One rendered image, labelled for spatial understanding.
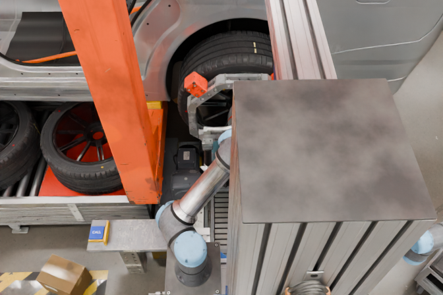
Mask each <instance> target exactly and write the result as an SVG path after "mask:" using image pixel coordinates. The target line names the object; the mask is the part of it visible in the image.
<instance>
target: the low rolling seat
mask: <svg viewBox="0 0 443 295"><path fill-rule="evenodd" d="M414 280H415V281H417V285H416V289H415V291H416V293H418V294H421V293H422V292H423V290H426V291H427V292H428V293H429V294H431V295H443V248H441V249H440V250H439V251H438V252H437V253H436V255H435V256H434V257H433V258H432V259H431V260H430V261H429V262H428V264H427V265H426V266H425V267H424V269H423V270H422V271H421V272H420V273H419V274H418V275H417V276H416V278H415V279H414Z"/></svg>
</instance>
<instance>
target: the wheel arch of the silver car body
mask: <svg viewBox="0 0 443 295"><path fill-rule="evenodd" d="M228 19H231V27H230V28H231V29H233V30H236V31H238V30H240V31H241V30H245V31H247V30H251V31H256V32H262V33H265V34H266V35H267V34H268V35H270V31H269V26H268V20H267V19H264V18H257V17H249V16H240V17H232V18H225V19H221V20H217V21H215V22H211V23H209V24H207V25H205V26H202V27H200V28H199V29H197V30H195V31H194V32H192V33H191V34H189V35H188V36H187V37H186V38H185V39H184V40H183V41H181V43H180V44H179V45H178V46H177V47H176V48H175V49H174V51H173V53H172V54H171V56H170V58H169V60H168V62H167V64H166V67H165V72H164V76H163V88H164V92H165V96H166V98H167V100H168V101H170V100H171V84H172V75H173V66H174V64H175V63H176V62H178V61H183V59H184V58H185V56H186V55H187V53H188V52H189V51H190V50H191V49H192V48H193V47H194V46H195V45H197V44H198V43H200V42H201V41H202V40H205V39H206V38H208V35H209V31H210V27H211V24H213V23H214V24H213V26H212V31H211V35H210V37H211V36H213V35H216V34H219V33H222V32H223V29H224V28H226V26H227V20H228Z"/></svg>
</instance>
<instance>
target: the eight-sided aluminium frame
mask: <svg viewBox="0 0 443 295"><path fill-rule="evenodd" d="M239 80H272V77H271V76H270V75H268V74H262V73H261V74H219V75H217V76H215V78H213V79H212V80H211V81H209V82H208V91H207V92H206V93H205V94H203V95H202V96H200V97H199V98H197V97H195V96H194V95H192V94H191V95H190V96H188V99H187V111H188V118H189V132H190V134H191V135H193V136H195V137H196V138H198V130H202V129H204V127H203V126H201V125H200V124H198V123H197V114H196V108H197V107H198V106H199V105H201V104H202V103H204V102H205V101H207V100H208V99H210V98H211V97H212V96H214V95H216V94H217V93H218V92H220V91H221V90H223V89H233V82H234V81H239ZM199 139H200V140H202V138H199Z"/></svg>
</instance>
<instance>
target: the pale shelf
mask: <svg viewBox="0 0 443 295"><path fill-rule="evenodd" d="M107 221H109V223H110V227H109V234H108V239H107V245H106V246H105V245H104V243H103V242H88V245H87V252H88V253H94V252H166V251H167V241H166V239H165V237H164V236H163V234H162V232H161V230H160V229H159V228H158V224H157V222H156V220H155V219H122V220H92V224H91V227H97V226H105V227H106V223H107Z"/></svg>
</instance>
